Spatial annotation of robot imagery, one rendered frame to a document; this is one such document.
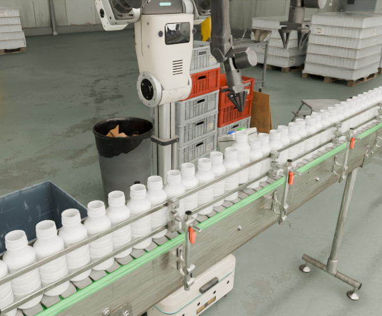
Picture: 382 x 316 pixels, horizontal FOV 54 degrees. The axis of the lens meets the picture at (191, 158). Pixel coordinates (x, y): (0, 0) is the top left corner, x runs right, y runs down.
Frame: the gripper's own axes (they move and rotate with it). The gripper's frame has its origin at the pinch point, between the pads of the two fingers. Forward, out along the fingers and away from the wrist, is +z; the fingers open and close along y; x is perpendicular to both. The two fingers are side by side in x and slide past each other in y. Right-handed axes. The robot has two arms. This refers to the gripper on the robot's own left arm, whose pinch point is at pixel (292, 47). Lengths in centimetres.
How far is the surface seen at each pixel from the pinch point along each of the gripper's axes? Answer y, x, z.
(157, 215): -17, 84, 32
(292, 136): -16.4, 20.1, 27.3
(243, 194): -17, 48, 40
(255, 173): -18, 43, 34
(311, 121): -16.4, 7.7, 24.5
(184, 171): -15, 72, 24
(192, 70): 159, -103, 48
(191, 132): 160, -103, 107
